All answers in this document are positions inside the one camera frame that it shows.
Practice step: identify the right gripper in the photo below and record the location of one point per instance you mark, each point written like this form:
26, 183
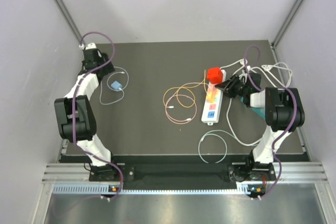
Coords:
229, 92

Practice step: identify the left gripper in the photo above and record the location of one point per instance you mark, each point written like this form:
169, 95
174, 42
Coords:
107, 69

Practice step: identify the yellow usb charger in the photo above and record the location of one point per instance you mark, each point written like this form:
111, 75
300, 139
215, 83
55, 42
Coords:
211, 98

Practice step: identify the light blue usb charger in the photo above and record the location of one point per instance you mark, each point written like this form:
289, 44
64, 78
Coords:
116, 86

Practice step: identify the white power strip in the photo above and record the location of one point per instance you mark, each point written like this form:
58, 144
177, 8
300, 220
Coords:
211, 111

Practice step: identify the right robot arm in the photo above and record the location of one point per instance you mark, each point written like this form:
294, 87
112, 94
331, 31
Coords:
283, 111

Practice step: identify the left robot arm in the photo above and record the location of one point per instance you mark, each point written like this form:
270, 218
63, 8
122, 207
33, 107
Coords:
75, 118

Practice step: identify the red cube socket adapter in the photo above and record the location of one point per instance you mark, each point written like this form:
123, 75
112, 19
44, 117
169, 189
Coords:
215, 75

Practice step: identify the pink usb charger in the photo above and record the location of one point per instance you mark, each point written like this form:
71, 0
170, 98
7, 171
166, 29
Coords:
211, 90

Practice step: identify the teal power strip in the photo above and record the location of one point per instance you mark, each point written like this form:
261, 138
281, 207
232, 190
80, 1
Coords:
258, 111

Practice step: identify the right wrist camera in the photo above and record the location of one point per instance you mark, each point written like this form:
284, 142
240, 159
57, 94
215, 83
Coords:
243, 77

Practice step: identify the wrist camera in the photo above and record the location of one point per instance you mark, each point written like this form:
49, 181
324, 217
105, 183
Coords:
243, 77
87, 46

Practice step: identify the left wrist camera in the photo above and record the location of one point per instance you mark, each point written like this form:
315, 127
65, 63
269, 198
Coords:
87, 46

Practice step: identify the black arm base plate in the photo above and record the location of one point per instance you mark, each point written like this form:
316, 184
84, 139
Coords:
223, 172

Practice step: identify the left aluminium frame post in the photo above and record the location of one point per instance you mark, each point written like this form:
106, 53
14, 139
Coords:
70, 22

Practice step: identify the aluminium frame post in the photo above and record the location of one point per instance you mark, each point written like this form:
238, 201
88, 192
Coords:
70, 22
286, 23

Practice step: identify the aluminium front rail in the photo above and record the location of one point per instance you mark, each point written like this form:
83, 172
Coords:
292, 173

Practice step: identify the right aluminium frame post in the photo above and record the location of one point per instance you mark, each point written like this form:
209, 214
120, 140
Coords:
286, 23

